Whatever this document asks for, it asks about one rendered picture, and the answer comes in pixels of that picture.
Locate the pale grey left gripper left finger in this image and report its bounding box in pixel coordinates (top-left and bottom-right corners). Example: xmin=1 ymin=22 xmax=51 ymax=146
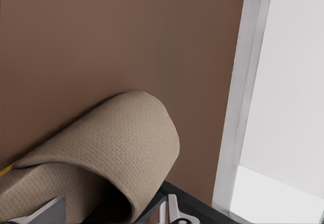
xmin=8 ymin=196 xmax=67 ymax=224

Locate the beige woven fabric shoe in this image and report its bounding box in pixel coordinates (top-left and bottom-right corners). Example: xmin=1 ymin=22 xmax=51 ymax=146
xmin=0 ymin=89 xmax=181 ymax=224

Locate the silver frame post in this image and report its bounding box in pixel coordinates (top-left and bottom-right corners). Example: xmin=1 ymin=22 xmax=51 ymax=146
xmin=212 ymin=0 xmax=275 ymax=209

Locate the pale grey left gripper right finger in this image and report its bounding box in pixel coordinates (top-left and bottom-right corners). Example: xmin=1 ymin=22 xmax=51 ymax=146
xmin=159 ymin=194 xmax=203 ymax=224

